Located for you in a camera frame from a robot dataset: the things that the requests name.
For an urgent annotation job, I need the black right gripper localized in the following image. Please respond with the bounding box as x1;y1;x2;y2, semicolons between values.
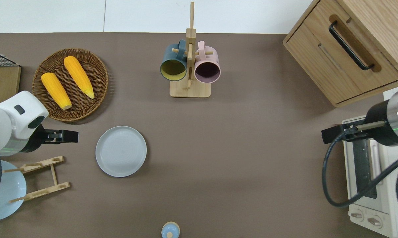
321;124;369;144

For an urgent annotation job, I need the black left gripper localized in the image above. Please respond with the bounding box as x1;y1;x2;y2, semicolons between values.
37;129;79;144

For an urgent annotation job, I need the gray round plate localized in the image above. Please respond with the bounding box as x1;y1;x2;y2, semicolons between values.
95;126;147;178

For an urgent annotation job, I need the wooden plate rack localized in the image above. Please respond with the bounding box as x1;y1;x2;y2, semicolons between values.
3;156;71;203

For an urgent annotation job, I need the light blue plate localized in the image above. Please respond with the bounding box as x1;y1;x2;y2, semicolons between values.
0;160;27;221

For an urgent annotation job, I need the short yellow corn cob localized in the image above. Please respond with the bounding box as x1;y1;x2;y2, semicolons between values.
41;72;72;110

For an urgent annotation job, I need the long pointed yellow corn cob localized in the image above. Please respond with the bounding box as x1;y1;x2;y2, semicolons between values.
63;56;95;99

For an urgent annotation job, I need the brown wicker basket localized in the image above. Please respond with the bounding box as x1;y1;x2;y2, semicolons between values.
32;48;109;122

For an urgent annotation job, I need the wooden drawer cabinet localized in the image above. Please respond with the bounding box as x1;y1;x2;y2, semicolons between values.
282;0;398;108

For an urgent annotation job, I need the white toaster oven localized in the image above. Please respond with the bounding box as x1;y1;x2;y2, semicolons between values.
341;115;398;238

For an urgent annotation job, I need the teal mug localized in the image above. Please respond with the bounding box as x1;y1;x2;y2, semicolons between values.
159;39;188;82

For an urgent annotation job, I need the wooden mug tree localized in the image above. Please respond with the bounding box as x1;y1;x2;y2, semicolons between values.
169;2;215;98

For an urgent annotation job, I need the blue wooden call bell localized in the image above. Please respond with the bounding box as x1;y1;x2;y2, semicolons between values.
161;221;180;238

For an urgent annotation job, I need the pink mug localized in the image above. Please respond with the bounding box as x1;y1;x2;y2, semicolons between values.
194;40;221;84

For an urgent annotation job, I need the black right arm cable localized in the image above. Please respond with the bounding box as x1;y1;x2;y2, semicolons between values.
322;132;398;208

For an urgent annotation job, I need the wire and wood shelf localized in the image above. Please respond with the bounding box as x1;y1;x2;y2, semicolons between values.
0;48;22;107

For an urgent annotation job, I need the black cabinet handle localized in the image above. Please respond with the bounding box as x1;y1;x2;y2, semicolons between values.
328;20;375;71

